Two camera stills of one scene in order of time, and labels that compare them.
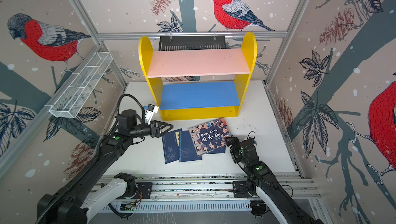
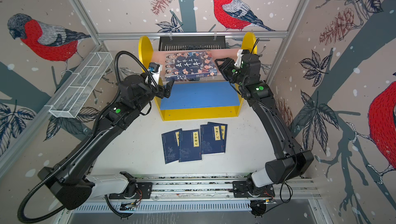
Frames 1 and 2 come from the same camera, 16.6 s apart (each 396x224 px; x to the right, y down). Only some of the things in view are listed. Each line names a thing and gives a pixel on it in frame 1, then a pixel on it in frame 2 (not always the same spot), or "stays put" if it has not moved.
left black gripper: [156, 132] to [161, 93]
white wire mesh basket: [70, 101] stays put
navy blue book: [187, 150] stays put
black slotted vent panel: [192, 43] stays put
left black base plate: [144, 191] stays put
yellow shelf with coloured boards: [199, 84] stays put
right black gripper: [234, 147] to [227, 69]
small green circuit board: [127, 206] stays put
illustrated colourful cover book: [210, 137] to [190, 65]
